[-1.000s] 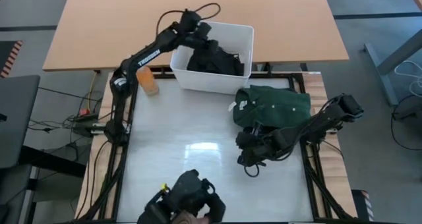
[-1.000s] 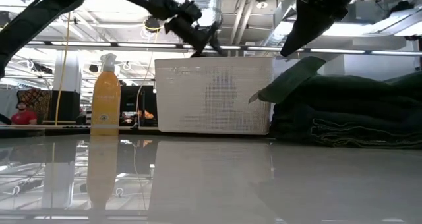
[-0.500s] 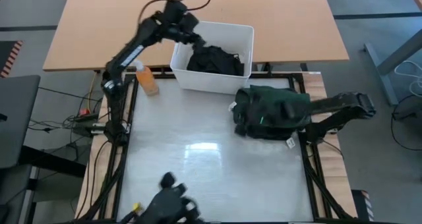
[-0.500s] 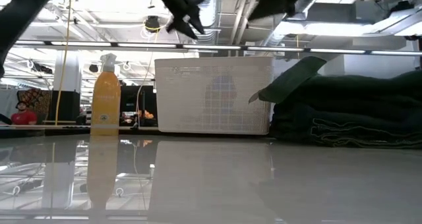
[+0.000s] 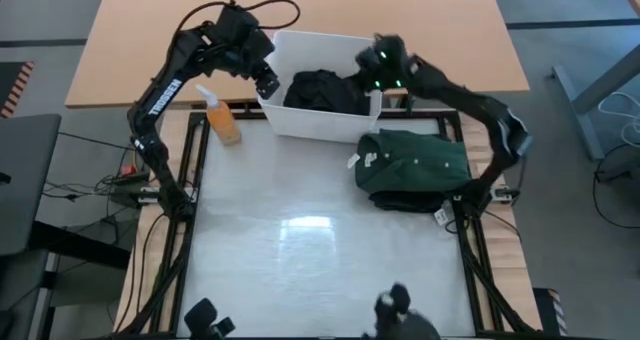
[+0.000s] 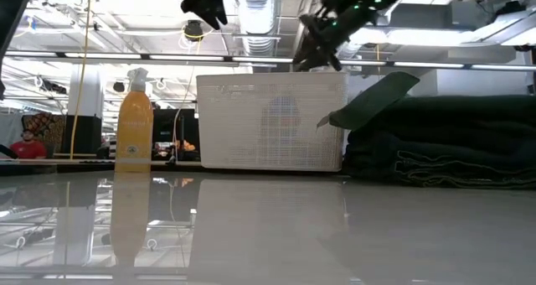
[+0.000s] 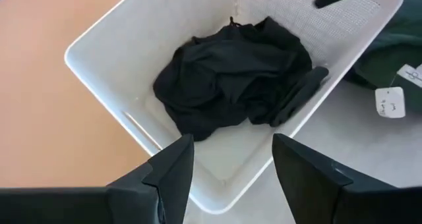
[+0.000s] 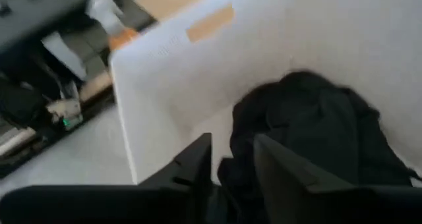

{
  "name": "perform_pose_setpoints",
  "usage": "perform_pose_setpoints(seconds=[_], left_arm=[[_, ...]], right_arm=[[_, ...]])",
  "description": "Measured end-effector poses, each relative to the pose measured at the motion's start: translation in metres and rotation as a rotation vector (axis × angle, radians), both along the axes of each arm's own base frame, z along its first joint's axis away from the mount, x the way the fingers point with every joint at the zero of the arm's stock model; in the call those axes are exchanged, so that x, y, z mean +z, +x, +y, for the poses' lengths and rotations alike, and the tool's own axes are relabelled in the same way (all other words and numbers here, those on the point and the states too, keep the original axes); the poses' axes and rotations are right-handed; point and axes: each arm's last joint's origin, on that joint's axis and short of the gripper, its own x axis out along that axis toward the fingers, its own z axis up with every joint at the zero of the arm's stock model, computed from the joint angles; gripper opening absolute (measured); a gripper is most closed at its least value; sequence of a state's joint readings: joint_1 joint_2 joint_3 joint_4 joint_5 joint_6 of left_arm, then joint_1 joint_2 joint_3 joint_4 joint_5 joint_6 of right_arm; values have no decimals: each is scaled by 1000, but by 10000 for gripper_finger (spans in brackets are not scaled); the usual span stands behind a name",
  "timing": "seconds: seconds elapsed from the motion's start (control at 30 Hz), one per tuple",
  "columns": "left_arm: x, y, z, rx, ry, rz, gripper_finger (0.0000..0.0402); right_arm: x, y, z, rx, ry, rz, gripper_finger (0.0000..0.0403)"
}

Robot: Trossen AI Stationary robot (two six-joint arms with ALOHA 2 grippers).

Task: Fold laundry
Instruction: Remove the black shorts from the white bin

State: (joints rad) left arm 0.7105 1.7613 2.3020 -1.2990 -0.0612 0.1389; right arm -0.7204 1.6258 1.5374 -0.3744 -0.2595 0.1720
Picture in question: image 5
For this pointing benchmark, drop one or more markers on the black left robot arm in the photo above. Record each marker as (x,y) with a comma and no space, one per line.
(160,100)

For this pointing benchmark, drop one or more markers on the white paper garment tag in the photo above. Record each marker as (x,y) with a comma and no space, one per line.
(441,216)

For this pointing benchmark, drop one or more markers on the dark blue denim jeans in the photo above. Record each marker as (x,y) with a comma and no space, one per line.
(430,206)

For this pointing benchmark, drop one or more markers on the black hazard-striped box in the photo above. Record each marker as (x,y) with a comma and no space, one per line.
(545,315)

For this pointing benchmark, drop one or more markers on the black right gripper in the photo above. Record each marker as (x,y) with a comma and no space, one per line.
(385,62)

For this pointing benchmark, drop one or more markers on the dark grey chair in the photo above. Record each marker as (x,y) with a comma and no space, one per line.
(25,180)

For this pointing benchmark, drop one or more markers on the dark green garment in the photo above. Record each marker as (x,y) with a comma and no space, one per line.
(410,165)

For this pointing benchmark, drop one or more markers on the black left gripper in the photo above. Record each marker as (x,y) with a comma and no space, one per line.
(240,40)

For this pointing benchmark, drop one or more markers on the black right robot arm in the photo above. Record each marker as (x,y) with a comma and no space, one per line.
(450,90)

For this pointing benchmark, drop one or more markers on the white paper shirt tag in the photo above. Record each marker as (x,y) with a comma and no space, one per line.
(353,161)

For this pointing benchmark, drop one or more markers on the black aluminium table frame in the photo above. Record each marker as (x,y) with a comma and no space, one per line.
(473,290)

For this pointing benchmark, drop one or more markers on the black hazard-striped floor mat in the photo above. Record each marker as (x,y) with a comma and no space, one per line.
(7,85)

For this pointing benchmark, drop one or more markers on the orange spray bottle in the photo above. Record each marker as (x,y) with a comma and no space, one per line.
(223,122)

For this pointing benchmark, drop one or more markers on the white plastic laundry basket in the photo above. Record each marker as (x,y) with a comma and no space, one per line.
(320,125)

